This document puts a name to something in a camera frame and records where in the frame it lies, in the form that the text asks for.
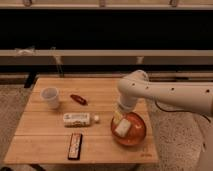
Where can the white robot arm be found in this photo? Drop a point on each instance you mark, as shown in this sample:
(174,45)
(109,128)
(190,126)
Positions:
(194,97)

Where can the white plastic bottle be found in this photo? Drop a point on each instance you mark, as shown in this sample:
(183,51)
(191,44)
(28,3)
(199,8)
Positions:
(79,119)

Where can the dark candy bar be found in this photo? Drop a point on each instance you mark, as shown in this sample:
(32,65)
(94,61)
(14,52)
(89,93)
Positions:
(75,146)

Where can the orange ceramic bowl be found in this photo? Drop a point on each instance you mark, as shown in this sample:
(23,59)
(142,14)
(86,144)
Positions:
(136,133)

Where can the wooden table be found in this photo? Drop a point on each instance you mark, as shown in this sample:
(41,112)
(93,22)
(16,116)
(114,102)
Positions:
(42,138)

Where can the white paper cup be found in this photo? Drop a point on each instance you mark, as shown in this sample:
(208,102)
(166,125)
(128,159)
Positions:
(50,95)

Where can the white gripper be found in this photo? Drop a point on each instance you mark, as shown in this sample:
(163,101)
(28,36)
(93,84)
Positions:
(123,108)

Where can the white sponge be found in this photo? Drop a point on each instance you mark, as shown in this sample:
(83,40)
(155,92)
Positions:
(123,127)

